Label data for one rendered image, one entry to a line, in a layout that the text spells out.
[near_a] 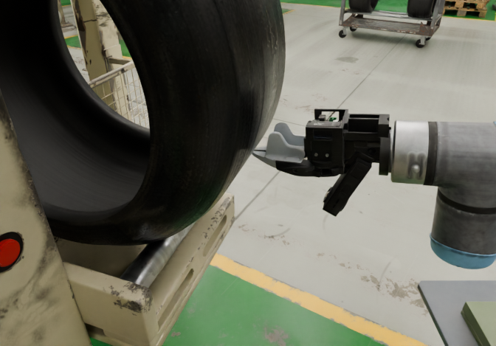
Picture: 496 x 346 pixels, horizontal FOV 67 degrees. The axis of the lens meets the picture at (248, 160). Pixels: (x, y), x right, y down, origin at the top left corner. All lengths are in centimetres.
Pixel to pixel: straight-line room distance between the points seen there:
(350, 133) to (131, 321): 40
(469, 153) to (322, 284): 136
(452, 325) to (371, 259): 99
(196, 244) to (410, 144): 41
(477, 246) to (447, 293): 49
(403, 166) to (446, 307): 59
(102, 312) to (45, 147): 40
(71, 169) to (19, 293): 38
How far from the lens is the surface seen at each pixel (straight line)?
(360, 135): 55
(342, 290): 182
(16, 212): 50
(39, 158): 87
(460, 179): 56
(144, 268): 62
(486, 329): 101
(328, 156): 56
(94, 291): 58
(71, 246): 88
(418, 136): 54
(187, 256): 71
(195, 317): 170
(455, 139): 55
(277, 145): 58
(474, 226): 60
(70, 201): 80
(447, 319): 105
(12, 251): 50
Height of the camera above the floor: 136
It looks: 31 degrees down
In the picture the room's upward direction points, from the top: straight up
